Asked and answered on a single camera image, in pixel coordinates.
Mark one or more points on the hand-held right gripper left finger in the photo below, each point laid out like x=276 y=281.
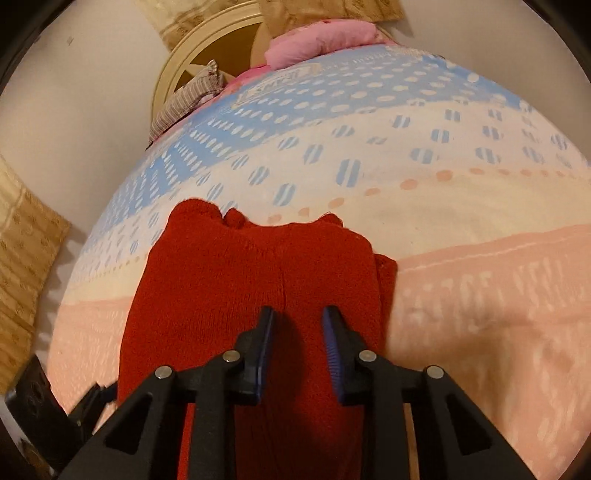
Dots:
x=264 y=350

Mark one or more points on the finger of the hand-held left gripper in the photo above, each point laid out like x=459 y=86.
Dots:
x=92 y=404

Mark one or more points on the cream wooden headboard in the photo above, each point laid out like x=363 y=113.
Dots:
x=184 y=55

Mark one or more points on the dotted pastel bed sheet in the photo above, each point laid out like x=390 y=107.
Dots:
x=415 y=194

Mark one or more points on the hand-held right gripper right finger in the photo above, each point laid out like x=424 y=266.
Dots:
x=333 y=350

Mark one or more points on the pink pillow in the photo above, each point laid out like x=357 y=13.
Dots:
x=318 y=41

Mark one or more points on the grey striped pillow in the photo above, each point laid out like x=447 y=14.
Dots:
x=184 y=101

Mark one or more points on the red knitted sweater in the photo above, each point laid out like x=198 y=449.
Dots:
x=207 y=277

